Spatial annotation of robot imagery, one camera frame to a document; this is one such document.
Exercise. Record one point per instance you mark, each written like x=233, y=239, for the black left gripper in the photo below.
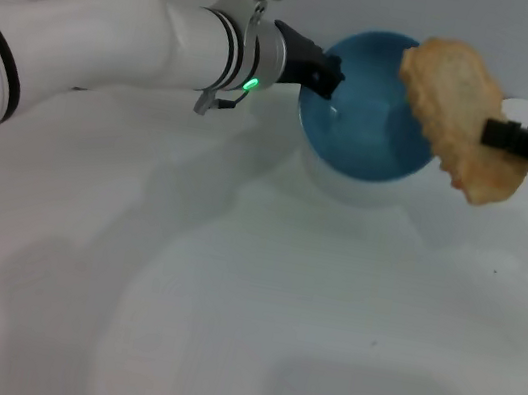
x=300, y=59

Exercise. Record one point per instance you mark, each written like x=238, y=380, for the blue bowl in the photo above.
x=360, y=137

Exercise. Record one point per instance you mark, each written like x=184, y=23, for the golden brown bread loaf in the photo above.
x=452, y=102

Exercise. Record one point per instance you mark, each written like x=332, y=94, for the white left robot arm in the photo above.
x=118, y=36

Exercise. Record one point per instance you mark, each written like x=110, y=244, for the silver camera mounting bracket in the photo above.
x=240, y=8

